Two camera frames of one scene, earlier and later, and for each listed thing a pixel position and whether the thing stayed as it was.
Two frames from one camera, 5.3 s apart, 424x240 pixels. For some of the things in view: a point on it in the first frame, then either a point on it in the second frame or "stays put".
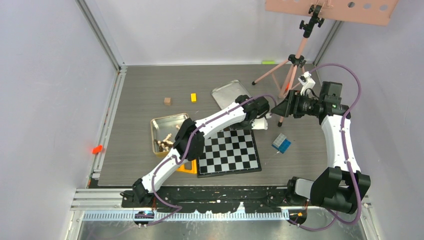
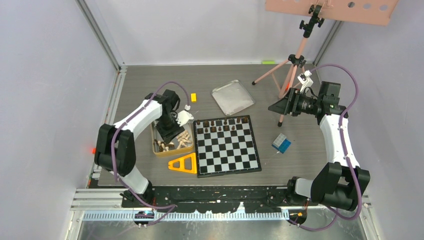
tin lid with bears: [226, 94] stays put
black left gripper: [237, 127] -> [168, 135]
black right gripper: [286, 108] stays put
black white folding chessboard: [232, 151] stays put
